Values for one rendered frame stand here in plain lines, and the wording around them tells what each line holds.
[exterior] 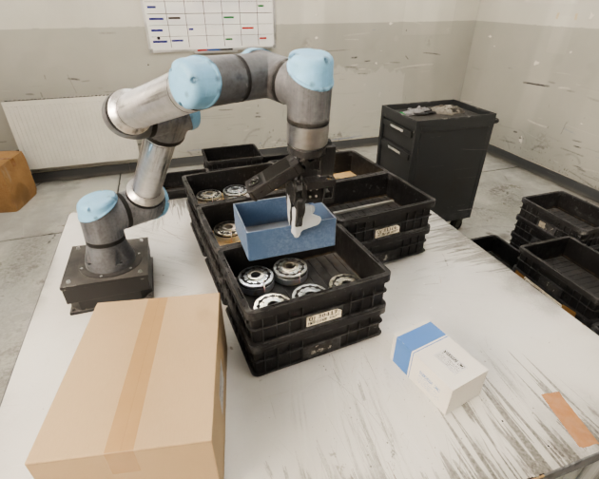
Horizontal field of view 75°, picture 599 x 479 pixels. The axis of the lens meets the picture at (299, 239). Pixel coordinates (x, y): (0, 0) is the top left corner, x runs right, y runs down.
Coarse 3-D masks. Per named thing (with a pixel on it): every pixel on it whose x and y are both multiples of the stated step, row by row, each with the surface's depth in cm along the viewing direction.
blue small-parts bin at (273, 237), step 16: (240, 208) 93; (256, 208) 95; (272, 208) 96; (320, 208) 93; (240, 224) 87; (256, 224) 97; (272, 224) 97; (288, 224) 97; (320, 224) 85; (256, 240) 82; (272, 240) 83; (288, 240) 85; (304, 240) 86; (320, 240) 87; (256, 256) 84; (272, 256) 85
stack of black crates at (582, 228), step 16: (560, 192) 226; (528, 208) 218; (544, 208) 208; (560, 208) 229; (576, 208) 220; (592, 208) 211; (528, 224) 218; (544, 224) 209; (560, 224) 201; (576, 224) 214; (592, 224) 213; (512, 240) 232; (528, 240) 221; (592, 240) 195
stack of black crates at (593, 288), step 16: (544, 240) 180; (560, 240) 182; (576, 240) 180; (528, 256) 172; (544, 256) 184; (560, 256) 188; (576, 256) 181; (592, 256) 174; (528, 272) 175; (544, 272) 167; (560, 272) 160; (576, 272) 177; (592, 272) 175; (544, 288) 168; (560, 288) 160; (576, 288) 153; (592, 288) 167; (576, 304) 155; (592, 304) 149; (592, 320) 151
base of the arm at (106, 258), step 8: (120, 240) 123; (88, 248) 121; (96, 248) 120; (104, 248) 121; (112, 248) 122; (120, 248) 124; (128, 248) 127; (88, 256) 123; (96, 256) 121; (104, 256) 121; (112, 256) 122; (120, 256) 125; (128, 256) 127; (88, 264) 124; (96, 264) 122; (104, 264) 122; (112, 264) 123; (120, 264) 124; (128, 264) 127; (96, 272) 123; (104, 272) 123; (112, 272) 123
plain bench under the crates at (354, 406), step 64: (64, 256) 151; (192, 256) 151; (448, 256) 151; (64, 320) 121; (384, 320) 121; (448, 320) 121; (512, 320) 121; (576, 320) 121; (256, 384) 101; (320, 384) 101; (384, 384) 101; (512, 384) 101; (576, 384) 101; (0, 448) 87; (256, 448) 87; (320, 448) 87; (384, 448) 87; (448, 448) 87; (512, 448) 87; (576, 448) 87
